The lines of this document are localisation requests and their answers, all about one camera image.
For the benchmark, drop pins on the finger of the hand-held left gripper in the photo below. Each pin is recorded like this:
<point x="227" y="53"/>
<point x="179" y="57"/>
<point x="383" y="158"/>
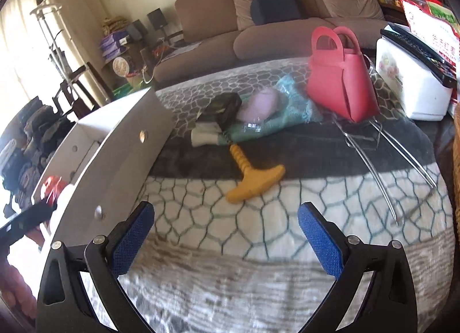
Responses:
<point x="28" y="219"/>

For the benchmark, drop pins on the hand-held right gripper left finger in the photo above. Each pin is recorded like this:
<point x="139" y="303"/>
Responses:
<point x="133" y="236"/>

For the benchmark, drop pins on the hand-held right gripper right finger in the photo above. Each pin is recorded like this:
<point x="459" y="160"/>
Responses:
<point x="320" y="241"/>

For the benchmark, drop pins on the red orange toy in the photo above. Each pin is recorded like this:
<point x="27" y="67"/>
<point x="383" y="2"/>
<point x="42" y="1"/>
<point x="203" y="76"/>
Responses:
<point x="53" y="186"/>

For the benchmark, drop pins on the yellow T-shaped plastic toy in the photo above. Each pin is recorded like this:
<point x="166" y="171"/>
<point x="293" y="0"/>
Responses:
<point x="253" y="178"/>

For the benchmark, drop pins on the pink soft pouch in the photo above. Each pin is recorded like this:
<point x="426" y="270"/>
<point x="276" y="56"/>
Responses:
<point x="258" y="104"/>

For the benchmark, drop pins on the dark camouflage pouch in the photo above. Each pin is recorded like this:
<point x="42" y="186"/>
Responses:
<point x="222" y="108"/>

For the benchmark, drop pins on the pink handbag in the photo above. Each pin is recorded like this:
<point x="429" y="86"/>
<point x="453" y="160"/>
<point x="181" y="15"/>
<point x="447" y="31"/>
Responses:
<point x="337" y="85"/>

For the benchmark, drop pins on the person's left hand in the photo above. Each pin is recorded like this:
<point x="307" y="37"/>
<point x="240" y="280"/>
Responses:
<point x="14" y="290"/>

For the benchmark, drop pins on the grey patterned blanket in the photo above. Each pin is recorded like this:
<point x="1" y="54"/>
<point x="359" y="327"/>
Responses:
<point x="251" y="257"/>

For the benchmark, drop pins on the pile of shoes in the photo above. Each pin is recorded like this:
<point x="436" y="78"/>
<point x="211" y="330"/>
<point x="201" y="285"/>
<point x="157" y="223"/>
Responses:
<point x="32" y="146"/>

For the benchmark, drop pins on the teal knit sleeve cream cuff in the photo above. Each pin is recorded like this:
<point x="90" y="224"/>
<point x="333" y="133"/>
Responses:
<point x="294" y="110"/>

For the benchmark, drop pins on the dark wooden chair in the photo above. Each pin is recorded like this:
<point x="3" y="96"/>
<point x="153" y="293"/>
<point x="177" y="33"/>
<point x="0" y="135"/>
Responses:
<point x="77" y="88"/>

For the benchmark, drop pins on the round printed tin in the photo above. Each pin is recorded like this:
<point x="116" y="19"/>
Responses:
<point x="123" y="66"/>

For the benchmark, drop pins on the white plastic box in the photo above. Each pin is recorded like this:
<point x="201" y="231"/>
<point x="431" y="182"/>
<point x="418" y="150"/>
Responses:
<point x="409" y="92"/>

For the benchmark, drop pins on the cream curtain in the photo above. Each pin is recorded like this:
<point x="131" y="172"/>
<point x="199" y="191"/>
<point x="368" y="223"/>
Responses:
<point x="21" y="38"/>

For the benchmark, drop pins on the white coat rack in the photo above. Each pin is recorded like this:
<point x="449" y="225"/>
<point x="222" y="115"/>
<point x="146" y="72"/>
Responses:
<point x="50" y="34"/>

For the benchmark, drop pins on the stack of purple boxes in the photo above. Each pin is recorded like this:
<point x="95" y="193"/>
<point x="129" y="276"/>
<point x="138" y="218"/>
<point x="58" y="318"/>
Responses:
<point x="114" y="45"/>

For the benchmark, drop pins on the brown sofa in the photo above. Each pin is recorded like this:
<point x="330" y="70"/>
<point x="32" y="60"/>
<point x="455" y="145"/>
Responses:
<point x="212" y="49"/>

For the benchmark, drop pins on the black speaker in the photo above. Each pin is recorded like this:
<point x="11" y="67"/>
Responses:
<point x="157" y="18"/>
<point x="136" y="30"/>

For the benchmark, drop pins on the black remote control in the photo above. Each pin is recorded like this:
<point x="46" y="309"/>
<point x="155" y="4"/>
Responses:
<point x="420" y="54"/>

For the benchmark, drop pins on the navy lumbar pillow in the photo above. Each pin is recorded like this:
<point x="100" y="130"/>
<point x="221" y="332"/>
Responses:
<point x="275" y="9"/>

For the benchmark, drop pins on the red snack packets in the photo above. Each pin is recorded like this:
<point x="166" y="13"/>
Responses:
<point x="435" y="24"/>

